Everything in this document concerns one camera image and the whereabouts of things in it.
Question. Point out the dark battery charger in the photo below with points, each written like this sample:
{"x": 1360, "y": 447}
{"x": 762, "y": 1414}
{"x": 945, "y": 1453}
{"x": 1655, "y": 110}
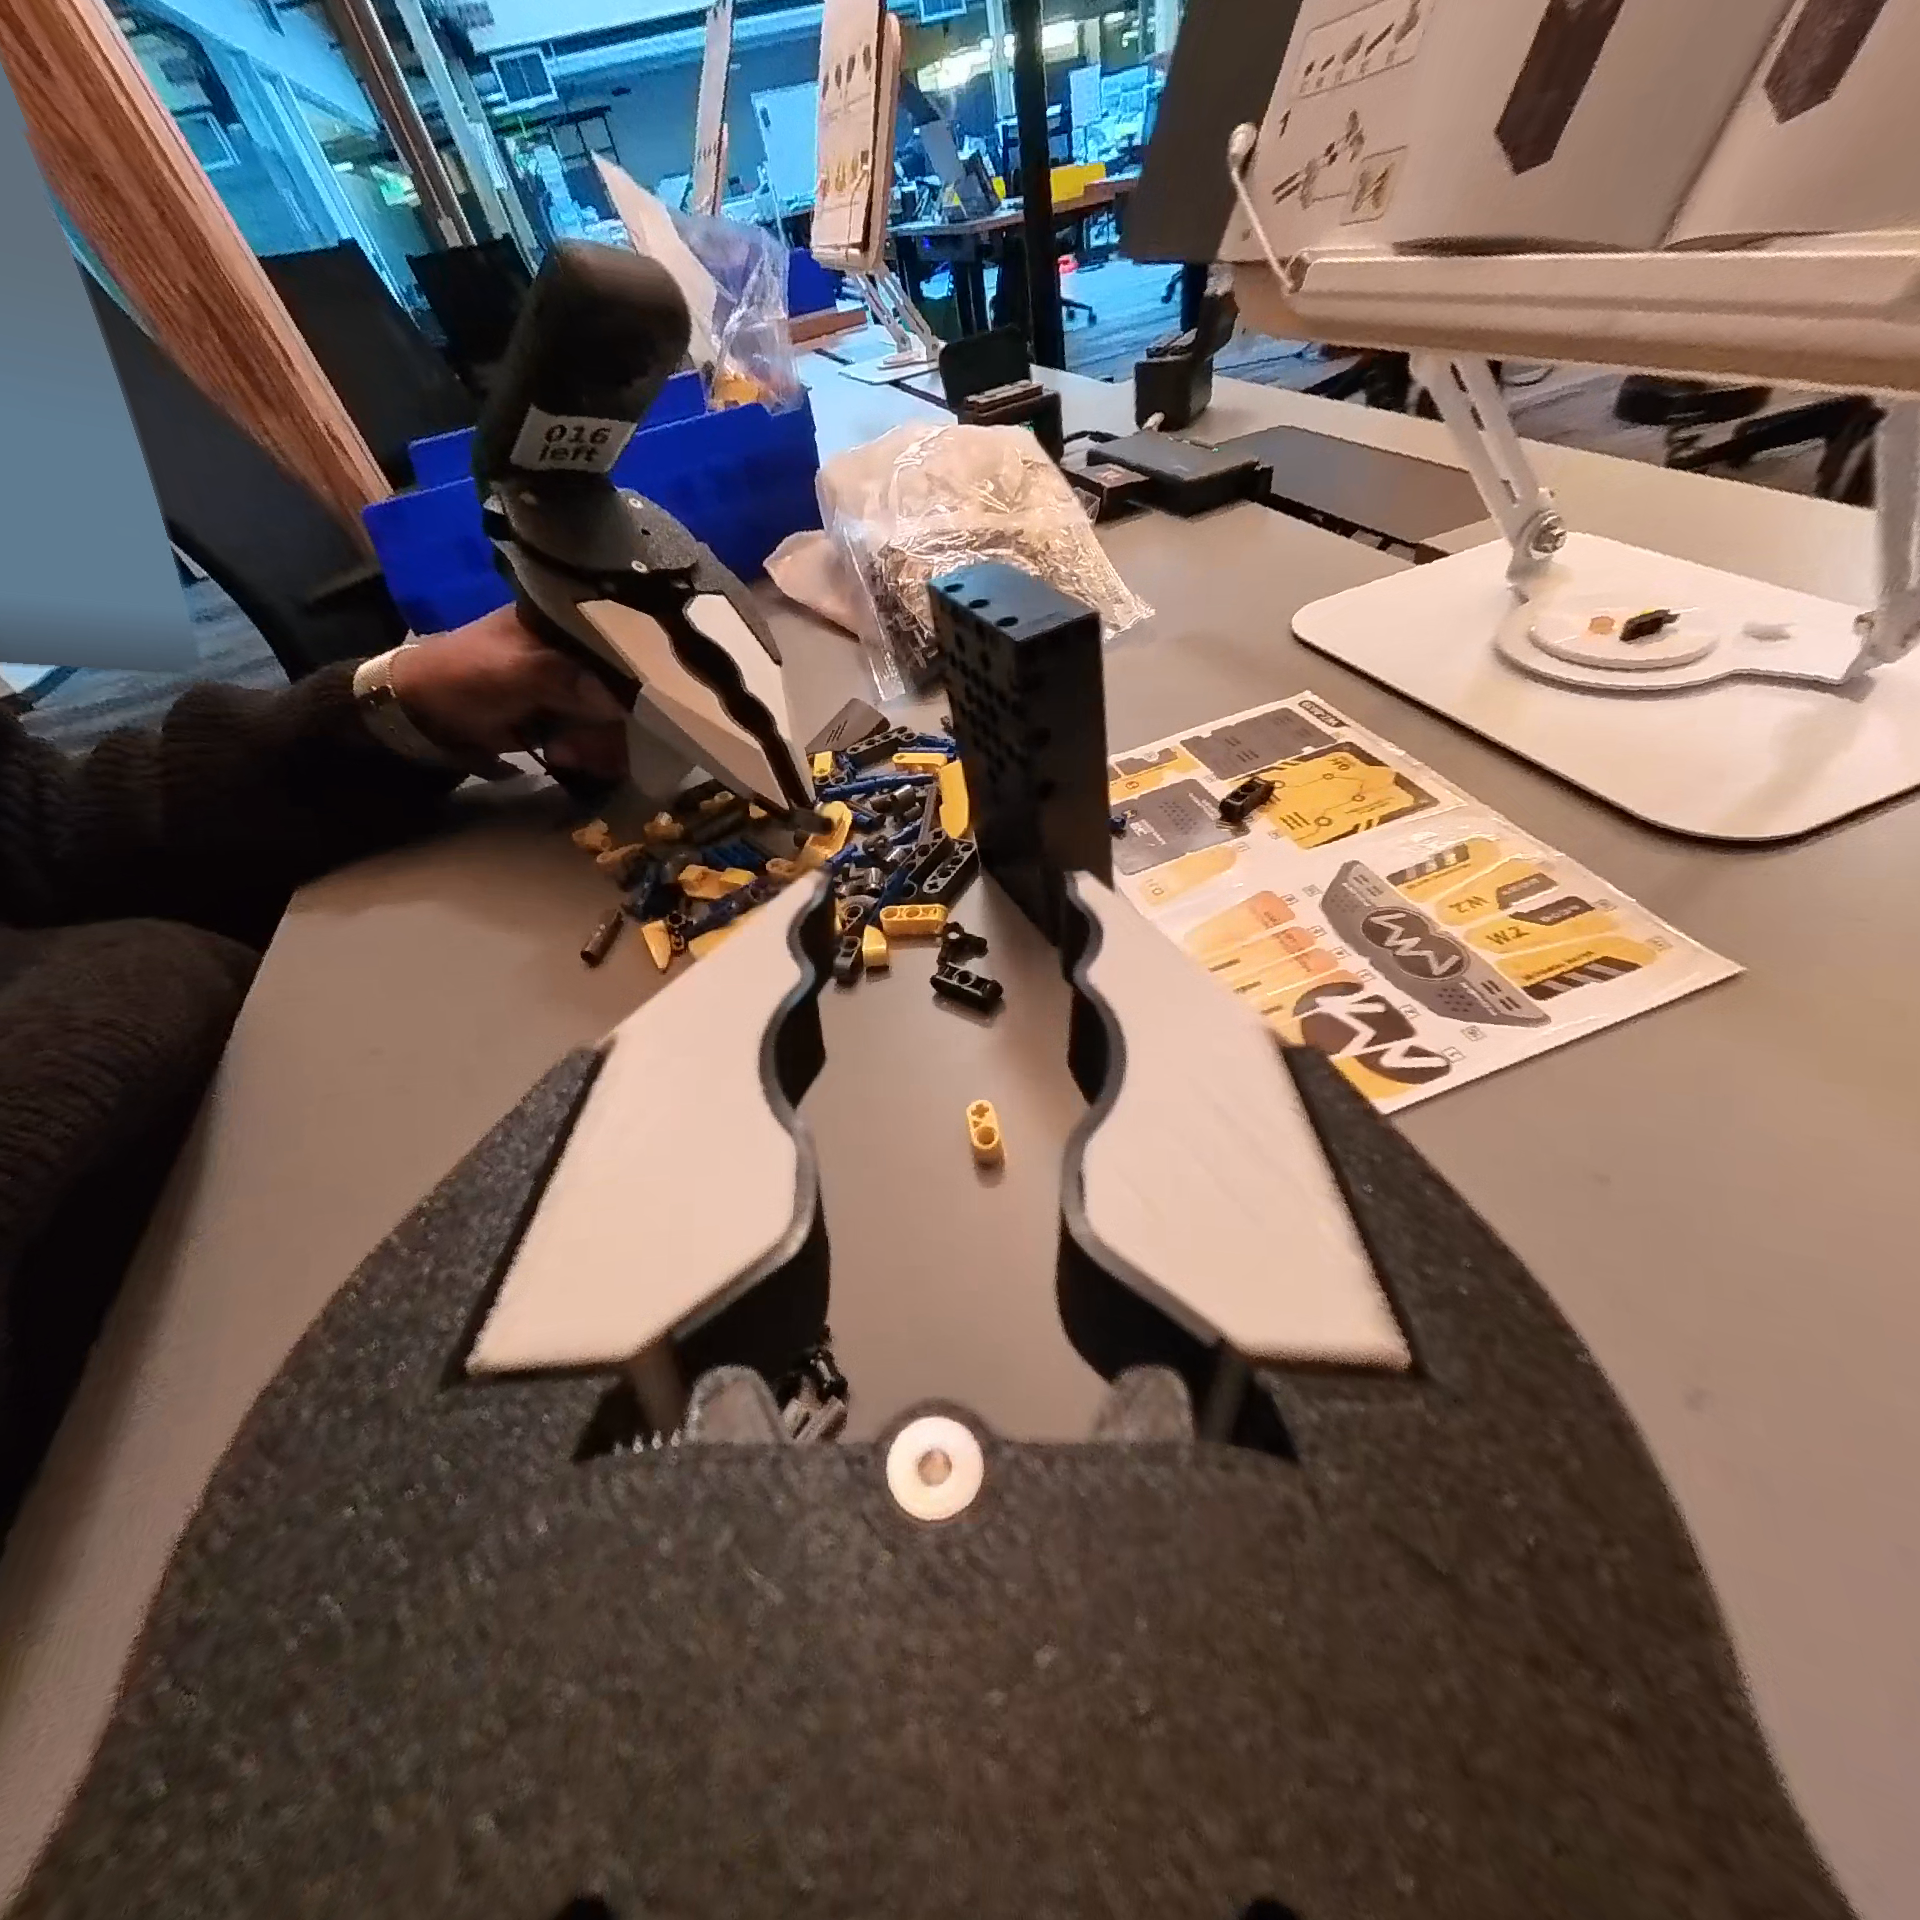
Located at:
{"x": 1003, "y": 397}

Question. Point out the pile of yellow blue pieces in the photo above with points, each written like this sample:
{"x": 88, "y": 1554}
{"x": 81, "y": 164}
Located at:
{"x": 898, "y": 919}

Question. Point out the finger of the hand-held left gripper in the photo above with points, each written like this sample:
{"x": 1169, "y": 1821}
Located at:
{"x": 646, "y": 655}
{"x": 746, "y": 660}

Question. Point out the person's left forearm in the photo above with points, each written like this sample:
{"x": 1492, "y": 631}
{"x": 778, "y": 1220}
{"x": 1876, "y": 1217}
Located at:
{"x": 182, "y": 810}

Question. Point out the blue plastic bin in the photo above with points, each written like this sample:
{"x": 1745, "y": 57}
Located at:
{"x": 708, "y": 480}

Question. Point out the person's torso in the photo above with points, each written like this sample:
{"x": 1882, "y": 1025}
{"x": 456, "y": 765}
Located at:
{"x": 88, "y": 1123}

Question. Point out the open instruction booklet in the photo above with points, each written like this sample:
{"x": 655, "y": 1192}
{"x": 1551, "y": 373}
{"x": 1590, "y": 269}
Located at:
{"x": 1500, "y": 150}

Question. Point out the small black brick piece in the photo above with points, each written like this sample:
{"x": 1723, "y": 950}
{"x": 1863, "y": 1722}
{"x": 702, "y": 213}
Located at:
{"x": 1242, "y": 799}

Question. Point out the black perforated block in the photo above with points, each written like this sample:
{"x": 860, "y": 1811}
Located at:
{"x": 1021, "y": 750}

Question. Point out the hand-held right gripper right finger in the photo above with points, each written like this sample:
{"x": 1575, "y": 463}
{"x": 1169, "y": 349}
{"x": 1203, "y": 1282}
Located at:
{"x": 1215, "y": 1171}

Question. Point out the dark flat device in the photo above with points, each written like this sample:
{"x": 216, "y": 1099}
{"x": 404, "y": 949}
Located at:
{"x": 1178, "y": 469}

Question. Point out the yellow grey sticker sheet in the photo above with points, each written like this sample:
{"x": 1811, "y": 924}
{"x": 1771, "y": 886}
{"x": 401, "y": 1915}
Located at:
{"x": 1441, "y": 931}

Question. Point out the background stand with booklet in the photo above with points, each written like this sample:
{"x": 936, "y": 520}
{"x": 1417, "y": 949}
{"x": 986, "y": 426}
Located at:
{"x": 863, "y": 150}

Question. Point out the clear bag of grey pieces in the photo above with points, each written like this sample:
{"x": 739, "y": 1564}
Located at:
{"x": 962, "y": 568}

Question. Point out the wooden beam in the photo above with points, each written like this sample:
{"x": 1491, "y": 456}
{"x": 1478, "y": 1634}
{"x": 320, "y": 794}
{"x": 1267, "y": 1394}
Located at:
{"x": 182, "y": 226}

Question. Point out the small yellow connector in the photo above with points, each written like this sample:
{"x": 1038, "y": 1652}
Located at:
{"x": 985, "y": 1134}

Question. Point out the black charging case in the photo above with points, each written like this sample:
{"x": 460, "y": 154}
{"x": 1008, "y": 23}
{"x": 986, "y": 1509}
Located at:
{"x": 1188, "y": 368}

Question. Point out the tiny black piece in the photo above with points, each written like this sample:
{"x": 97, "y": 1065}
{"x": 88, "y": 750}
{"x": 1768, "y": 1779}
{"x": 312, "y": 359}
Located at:
{"x": 1651, "y": 622}

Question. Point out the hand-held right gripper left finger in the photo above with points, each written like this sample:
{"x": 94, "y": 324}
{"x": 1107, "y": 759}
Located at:
{"x": 661, "y": 1171}

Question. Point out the white document stand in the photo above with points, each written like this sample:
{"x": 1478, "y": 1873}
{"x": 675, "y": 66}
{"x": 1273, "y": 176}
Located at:
{"x": 1651, "y": 735}

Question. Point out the person's left hand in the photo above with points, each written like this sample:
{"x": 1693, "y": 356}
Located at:
{"x": 488, "y": 689}

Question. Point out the black office chair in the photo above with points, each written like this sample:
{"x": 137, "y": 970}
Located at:
{"x": 332, "y": 376}

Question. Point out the grey wedge piece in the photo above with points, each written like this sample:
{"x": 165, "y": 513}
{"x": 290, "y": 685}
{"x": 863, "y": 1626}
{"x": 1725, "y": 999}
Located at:
{"x": 857, "y": 728}

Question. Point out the dark grey cylinder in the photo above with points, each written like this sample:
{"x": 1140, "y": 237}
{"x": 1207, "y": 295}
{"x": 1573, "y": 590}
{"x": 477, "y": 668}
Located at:
{"x": 600, "y": 942}

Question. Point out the black double-hole connector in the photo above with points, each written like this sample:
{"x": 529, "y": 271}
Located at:
{"x": 968, "y": 983}

